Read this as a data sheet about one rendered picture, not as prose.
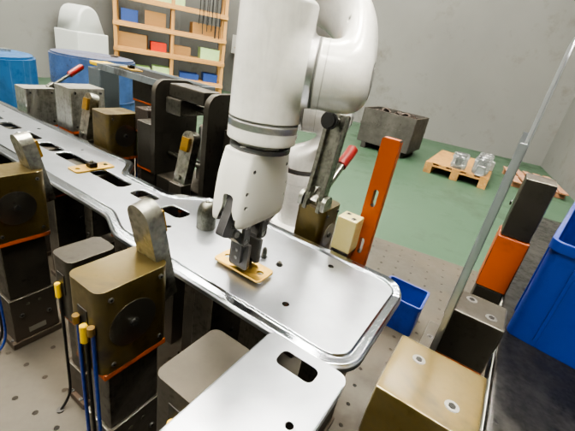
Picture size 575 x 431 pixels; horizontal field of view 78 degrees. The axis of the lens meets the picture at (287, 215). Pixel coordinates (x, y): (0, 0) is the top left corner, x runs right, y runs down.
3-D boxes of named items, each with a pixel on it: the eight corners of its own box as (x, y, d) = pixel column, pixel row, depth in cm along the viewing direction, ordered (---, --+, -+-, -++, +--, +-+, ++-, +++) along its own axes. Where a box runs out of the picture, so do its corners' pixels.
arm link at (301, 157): (287, 160, 117) (295, 84, 106) (342, 169, 115) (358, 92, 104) (280, 172, 106) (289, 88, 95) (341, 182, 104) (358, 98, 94)
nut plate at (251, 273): (212, 258, 52) (213, 251, 51) (230, 249, 55) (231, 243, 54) (257, 284, 48) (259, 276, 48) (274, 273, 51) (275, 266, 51)
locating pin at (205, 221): (192, 233, 61) (193, 198, 59) (204, 228, 64) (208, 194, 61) (204, 241, 60) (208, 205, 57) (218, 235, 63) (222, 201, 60)
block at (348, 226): (298, 373, 74) (337, 215, 59) (306, 363, 77) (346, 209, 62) (312, 382, 72) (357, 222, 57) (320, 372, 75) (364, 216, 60)
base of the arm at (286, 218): (279, 203, 130) (284, 155, 122) (328, 217, 125) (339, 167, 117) (257, 226, 114) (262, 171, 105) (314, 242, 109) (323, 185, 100)
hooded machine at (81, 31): (91, 79, 801) (86, 6, 742) (112, 85, 780) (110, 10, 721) (56, 79, 732) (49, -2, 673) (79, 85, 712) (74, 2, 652)
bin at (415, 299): (369, 317, 94) (378, 289, 91) (382, 300, 102) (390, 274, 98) (409, 339, 89) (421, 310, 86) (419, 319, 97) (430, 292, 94)
